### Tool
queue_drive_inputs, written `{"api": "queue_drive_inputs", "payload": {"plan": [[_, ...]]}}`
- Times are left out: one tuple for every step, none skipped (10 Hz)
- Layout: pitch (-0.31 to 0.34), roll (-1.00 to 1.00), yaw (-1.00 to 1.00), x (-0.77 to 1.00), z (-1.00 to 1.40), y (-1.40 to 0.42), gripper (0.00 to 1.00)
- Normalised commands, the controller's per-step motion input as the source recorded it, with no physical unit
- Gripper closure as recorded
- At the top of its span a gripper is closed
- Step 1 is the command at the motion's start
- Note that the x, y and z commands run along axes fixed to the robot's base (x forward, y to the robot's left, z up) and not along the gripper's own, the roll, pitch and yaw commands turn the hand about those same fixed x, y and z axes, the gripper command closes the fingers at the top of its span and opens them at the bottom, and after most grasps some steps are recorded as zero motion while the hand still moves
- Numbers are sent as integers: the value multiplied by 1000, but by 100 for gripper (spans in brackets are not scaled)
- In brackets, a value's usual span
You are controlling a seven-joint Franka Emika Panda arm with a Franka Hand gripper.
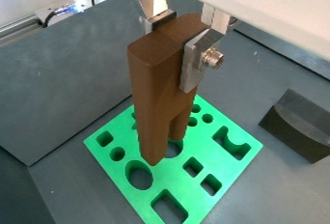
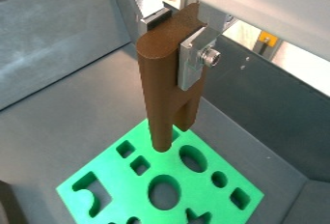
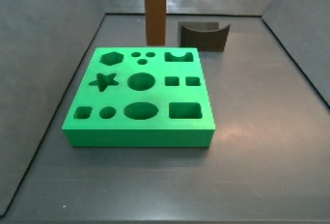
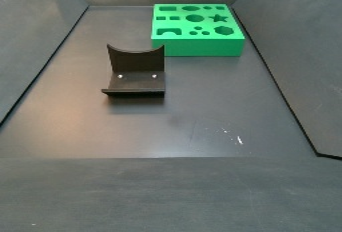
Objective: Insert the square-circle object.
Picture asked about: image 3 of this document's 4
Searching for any tall brown square-circle peg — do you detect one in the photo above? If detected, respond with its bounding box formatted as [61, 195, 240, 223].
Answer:
[145, 0, 166, 45]

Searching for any green shape sorter block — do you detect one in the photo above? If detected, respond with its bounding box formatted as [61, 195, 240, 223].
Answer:
[62, 47, 216, 147]

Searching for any dark grey curved block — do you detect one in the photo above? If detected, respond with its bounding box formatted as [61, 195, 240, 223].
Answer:
[178, 21, 232, 52]

